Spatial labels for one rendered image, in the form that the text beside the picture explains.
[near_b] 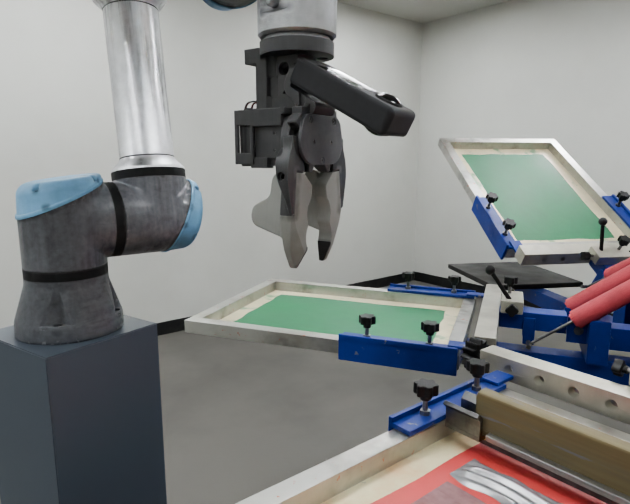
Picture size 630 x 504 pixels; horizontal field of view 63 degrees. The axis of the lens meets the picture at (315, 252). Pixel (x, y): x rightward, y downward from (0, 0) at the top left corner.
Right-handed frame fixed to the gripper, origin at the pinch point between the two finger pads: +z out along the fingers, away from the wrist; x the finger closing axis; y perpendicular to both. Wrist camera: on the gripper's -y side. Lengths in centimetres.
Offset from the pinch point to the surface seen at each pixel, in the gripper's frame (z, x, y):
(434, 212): 51, -536, 191
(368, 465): 38.5, -24.3, 6.1
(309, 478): 37.2, -14.8, 10.9
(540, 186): 2, -197, 15
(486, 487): 40, -32, -10
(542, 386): 36, -64, -12
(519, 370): 34, -65, -7
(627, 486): 35, -36, -28
